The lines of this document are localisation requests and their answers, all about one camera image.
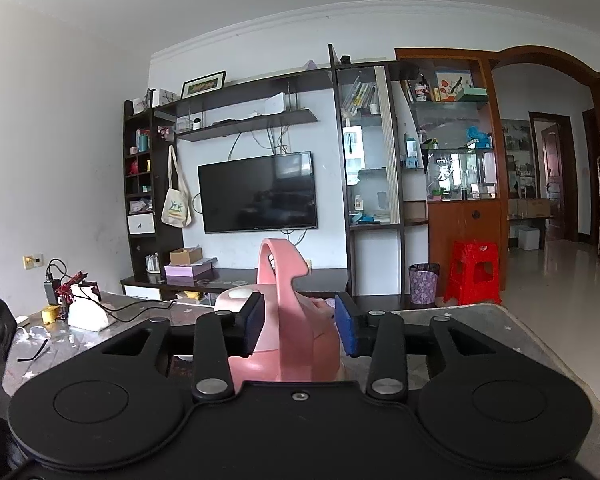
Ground black bent hex key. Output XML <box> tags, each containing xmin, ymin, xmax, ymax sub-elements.
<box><xmin>18</xmin><ymin>339</ymin><xmax>49</xmax><ymax>363</ymax></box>

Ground pink plastic jug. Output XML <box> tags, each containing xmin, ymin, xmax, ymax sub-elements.
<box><xmin>214</xmin><ymin>237</ymin><xmax>342</xmax><ymax>397</ymax></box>

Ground brown wooden display cabinet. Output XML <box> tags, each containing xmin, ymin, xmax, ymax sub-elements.
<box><xmin>394</xmin><ymin>47</ymin><xmax>512</xmax><ymax>295</ymax></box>

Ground dark cubby shelf tower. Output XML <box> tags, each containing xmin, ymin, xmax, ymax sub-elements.
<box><xmin>122</xmin><ymin>99</ymin><xmax>185</xmax><ymax>282</ymax></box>

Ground brown wooden door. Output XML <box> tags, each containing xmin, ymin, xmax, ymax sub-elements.
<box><xmin>528</xmin><ymin>111</ymin><xmax>579</xmax><ymax>244</ymax></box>

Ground large cardboard boxes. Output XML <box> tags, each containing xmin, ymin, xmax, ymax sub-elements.
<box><xmin>507</xmin><ymin>197</ymin><xmax>554</xmax><ymax>219</ymax></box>

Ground red wire clips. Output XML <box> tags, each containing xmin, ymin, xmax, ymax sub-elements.
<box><xmin>55</xmin><ymin>270</ymin><xmax>101</xmax><ymax>307</ymax></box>

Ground white drawer box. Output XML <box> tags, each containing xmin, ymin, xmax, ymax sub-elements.
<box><xmin>127</xmin><ymin>212</ymin><xmax>156</xmax><ymax>235</ymax></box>

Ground cardboard box on pink box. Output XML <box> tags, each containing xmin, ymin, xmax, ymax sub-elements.
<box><xmin>164</xmin><ymin>258</ymin><xmax>219</xmax><ymax>281</ymax></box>

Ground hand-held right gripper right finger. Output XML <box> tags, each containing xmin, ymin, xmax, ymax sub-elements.
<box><xmin>333</xmin><ymin>292</ymin><xmax>502</xmax><ymax>404</ymax></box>

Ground white storage box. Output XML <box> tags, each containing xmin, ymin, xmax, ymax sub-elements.
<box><xmin>517</xmin><ymin>226</ymin><xmax>541</xmax><ymax>252</ymax></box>

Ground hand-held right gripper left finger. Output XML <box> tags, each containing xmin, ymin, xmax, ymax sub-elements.
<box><xmin>101</xmin><ymin>292</ymin><xmax>266</xmax><ymax>404</ymax></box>

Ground cream tote bag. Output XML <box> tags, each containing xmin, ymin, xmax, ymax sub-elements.
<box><xmin>160</xmin><ymin>145</ymin><xmax>194</xmax><ymax>229</ymax></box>

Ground black framed picture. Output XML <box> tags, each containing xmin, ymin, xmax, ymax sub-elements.
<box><xmin>180</xmin><ymin>70</ymin><xmax>227</xmax><ymax>100</ymax></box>

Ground green flat box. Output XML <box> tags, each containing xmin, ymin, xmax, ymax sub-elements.
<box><xmin>454</xmin><ymin>86</ymin><xmax>489</xmax><ymax>103</ymax></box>

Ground red plastic stool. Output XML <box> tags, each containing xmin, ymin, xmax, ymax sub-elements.
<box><xmin>443</xmin><ymin>240</ymin><xmax>502</xmax><ymax>306</ymax></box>

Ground purple patterned waste bin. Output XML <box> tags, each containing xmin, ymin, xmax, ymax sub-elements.
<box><xmin>408</xmin><ymin>262</ymin><xmax>441</xmax><ymax>306</ymax></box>

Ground blue plastic bag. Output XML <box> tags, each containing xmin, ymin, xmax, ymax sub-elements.
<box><xmin>465</xmin><ymin>125</ymin><xmax>494</xmax><ymax>150</ymax></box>

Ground dark glass door cabinet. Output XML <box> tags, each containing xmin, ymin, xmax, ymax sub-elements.
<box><xmin>328</xmin><ymin>43</ymin><xmax>407</xmax><ymax>312</ymax></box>

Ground black flat television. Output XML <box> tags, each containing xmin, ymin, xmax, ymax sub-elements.
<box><xmin>197</xmin><ymin>151</ymin><xmax>319</xmax><ymax>234</ymax></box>

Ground orange print picture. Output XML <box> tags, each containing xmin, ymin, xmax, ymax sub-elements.
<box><xmin>434</xmin><ymin>70</ymin><xmax>474</xmax><ymax>101</ymax></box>

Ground small cardboard box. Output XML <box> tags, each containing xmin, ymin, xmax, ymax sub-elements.
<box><xmin>168</xmin><ymin>247</ymin><xmax>204</xmax><ymax>266</ymax></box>

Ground dark wall shelves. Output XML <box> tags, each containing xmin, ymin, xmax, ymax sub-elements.
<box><xmin>151</xmin><ymin>67</ymin><xmax>342</xmax><ymax>143</ymax></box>

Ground dark low television bench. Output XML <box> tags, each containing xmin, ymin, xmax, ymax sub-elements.
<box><xmin>120</xmin><ymin>267</ymin><xmax>352</xmax><ymax>307</ymax></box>

